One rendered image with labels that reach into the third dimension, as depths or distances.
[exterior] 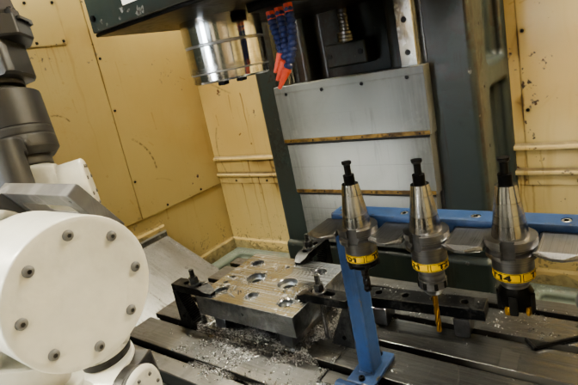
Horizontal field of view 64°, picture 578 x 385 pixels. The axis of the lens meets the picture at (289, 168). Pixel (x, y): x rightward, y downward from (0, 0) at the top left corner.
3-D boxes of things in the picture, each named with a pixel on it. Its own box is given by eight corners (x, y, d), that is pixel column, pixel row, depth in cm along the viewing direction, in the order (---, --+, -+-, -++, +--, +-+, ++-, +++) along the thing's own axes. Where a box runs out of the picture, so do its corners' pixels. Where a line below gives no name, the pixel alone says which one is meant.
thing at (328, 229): (331, 241, 71) (330, 237, 71) (304, 239, 74) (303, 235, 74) (353, 224, 76) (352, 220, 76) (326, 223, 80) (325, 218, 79)
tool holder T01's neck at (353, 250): (382, 250, 74) (378, 232, 73) (373, 265, 70) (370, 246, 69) (352, 250, 76) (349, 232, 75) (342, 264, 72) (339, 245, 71)
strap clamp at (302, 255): (309, 297, 117) (298, 243, 113) (298, 296, 119) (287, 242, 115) (335, 273, 127) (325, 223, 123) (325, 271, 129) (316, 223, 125)
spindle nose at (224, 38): (285, 67, 96) (273, 9, 93) (242, 77, 83) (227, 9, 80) (224, 79, 104) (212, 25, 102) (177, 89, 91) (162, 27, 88)
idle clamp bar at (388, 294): (487, 340, 88) (484, 310, 86) (362, 321, 103) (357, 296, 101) (491, 325, 92) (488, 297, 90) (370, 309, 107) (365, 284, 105)
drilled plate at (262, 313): (296, 339, 94) (292, 317, 93) (200, 314, 112) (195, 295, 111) (349, 284, 112) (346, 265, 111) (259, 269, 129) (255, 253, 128)
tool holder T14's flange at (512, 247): (542, 243, 59) (540, 225, 59) (537, 265, 55) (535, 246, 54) (489, 241, 63) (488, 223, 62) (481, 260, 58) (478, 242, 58)
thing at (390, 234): (398, 248, 64) (397, 243, 64) (365, 245, 68) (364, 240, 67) (416, 229, 70) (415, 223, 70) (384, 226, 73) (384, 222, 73)
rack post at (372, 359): (372, 392, 81) (345, 238, 74) (347, 384, 84) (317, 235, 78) (396, 357, 89) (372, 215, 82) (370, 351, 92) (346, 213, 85)
